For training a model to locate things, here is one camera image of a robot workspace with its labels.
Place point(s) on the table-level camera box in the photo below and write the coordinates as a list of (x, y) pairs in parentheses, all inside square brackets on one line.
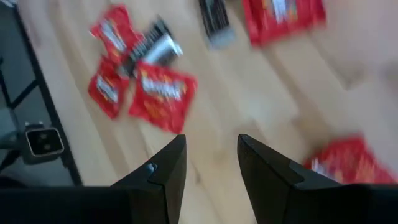
[(43, 142)]

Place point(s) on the dark silver Hershey's bar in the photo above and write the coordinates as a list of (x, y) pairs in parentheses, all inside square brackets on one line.
[(216, 18), (152, 34), (166, 51)]

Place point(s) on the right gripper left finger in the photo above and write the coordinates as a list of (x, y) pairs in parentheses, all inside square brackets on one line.
[(155, 186)]

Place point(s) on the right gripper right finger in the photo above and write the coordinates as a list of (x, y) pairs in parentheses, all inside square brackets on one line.
[(280, 193)]

